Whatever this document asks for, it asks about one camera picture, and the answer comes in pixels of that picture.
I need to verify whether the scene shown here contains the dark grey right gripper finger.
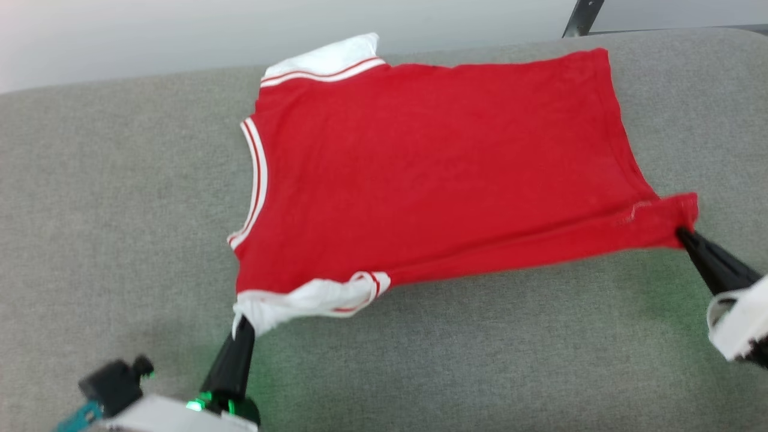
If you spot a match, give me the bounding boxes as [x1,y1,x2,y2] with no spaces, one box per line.
[677,230,739,296]
[684,227,763,286]

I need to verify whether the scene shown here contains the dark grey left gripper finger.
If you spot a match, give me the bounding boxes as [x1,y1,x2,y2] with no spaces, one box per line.
[231,317,256,401]
[201,317,244,400]

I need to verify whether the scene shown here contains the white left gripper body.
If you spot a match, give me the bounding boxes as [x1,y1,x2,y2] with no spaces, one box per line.
[99,391,262,432]

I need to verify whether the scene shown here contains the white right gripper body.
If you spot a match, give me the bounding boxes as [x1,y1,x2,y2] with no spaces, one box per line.
[707,273,768,368]

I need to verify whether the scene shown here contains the red and white t-shirt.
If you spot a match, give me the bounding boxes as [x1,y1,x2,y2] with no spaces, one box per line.
[227,32,700,338]

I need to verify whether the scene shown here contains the grey fabric sofa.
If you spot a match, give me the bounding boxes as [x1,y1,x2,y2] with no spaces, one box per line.
[0,27,768,432]

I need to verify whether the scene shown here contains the grey metal pole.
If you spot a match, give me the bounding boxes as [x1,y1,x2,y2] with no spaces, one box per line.
[562,0,605,38]

